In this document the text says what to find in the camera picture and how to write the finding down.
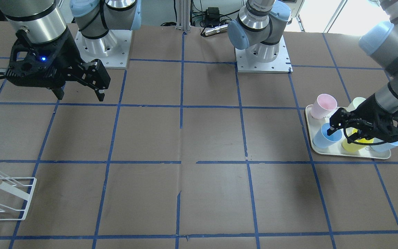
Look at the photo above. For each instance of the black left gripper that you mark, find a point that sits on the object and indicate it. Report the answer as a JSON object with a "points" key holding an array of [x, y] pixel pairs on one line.
{"points": [[370, 112]]}

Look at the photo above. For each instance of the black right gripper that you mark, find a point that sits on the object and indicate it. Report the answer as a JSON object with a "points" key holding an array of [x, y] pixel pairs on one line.
{"points": [[67, 52]]}

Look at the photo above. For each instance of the light blue cup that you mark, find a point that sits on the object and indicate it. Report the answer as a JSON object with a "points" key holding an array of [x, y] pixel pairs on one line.
{"points": [[323, 140]]}

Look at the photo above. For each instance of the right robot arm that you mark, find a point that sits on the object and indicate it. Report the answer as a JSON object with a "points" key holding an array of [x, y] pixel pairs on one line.
{"points": [[43, 20]]}

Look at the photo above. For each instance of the pink cup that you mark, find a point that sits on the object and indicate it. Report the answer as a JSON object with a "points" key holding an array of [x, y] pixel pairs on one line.
{"points": [[323, 105]]}

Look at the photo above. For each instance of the yellow cup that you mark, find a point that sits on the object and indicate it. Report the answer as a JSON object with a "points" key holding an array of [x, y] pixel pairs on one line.
{"points": [[352, 147]]}

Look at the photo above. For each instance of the pale green cup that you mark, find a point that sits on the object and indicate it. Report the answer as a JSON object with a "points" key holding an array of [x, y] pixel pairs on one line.
{"points": [[355, 103]]}

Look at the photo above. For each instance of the blue cup on tray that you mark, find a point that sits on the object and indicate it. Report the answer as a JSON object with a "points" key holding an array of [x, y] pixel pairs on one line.
{"points": [[384, 147]]}

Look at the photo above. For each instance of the cream plastic tray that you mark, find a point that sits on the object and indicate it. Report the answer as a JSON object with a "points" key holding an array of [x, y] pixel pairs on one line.
{"points": [[314, 125]]}

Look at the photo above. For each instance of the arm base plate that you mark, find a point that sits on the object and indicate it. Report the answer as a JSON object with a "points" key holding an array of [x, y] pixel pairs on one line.
{"points": [[113, 49], [262, 58]]}

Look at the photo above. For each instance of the white wire cup rack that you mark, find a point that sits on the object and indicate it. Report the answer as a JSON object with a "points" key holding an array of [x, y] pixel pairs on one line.
{"points": [[16, 195]]}

